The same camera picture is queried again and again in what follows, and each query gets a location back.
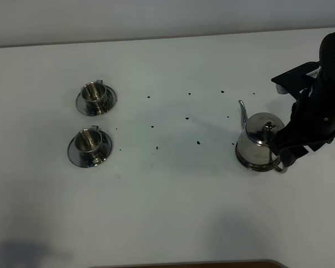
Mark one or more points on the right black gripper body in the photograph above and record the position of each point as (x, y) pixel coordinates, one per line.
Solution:
(313, 112)

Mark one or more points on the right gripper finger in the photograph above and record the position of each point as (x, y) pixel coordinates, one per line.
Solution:
(285, 139)
(290, 152)

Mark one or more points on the stainless steel teapot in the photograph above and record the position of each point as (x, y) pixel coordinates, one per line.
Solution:
(252, 148)

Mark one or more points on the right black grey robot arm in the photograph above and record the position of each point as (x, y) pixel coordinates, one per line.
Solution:
(312, 119)

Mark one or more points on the far stainless steel saucer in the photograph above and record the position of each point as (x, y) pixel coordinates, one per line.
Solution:
(94, 110)

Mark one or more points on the stainless steel saucer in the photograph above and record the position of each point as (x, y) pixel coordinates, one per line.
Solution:
(94, 110)
(82, 161)

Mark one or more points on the near stainless steel saucer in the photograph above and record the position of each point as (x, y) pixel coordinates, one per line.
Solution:
(82, 161)

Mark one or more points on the far stainless steel teacup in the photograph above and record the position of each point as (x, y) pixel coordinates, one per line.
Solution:
(94, 94)

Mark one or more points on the stainless steel teacup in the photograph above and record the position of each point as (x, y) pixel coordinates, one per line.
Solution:
(88, 141)
(94, 94)

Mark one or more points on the near stainless steel teacup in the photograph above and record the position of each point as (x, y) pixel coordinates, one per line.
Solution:
(88, 141)

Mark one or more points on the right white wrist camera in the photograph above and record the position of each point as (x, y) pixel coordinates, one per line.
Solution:
(292, 82)

